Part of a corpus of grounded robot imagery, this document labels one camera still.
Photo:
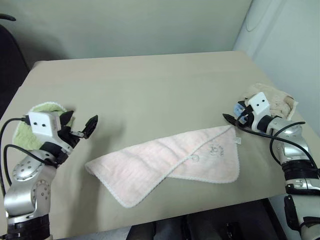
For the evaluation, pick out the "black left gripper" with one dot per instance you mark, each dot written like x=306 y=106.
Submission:
x=68 y=137

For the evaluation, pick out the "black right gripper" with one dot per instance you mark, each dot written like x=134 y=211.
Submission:
x=244 y=117

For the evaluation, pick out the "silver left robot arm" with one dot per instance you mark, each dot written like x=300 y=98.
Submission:
x=26 y=192

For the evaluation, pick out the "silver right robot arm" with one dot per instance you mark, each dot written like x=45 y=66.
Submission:
x=297 y=160

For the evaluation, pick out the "beige towel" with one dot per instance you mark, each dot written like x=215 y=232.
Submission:
x=280 y=103

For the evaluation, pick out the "green towel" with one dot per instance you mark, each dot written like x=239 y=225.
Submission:
x=23 y=135

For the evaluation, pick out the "pink towel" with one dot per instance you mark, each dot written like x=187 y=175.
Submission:
x=155 y=162

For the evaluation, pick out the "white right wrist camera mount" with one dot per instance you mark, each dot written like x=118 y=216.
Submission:
x=260 y=105

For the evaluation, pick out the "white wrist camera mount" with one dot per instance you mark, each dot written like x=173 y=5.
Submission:
x=260 y=105
x=41 y=123

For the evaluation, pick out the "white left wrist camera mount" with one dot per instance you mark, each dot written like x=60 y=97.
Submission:
x=41 y=123

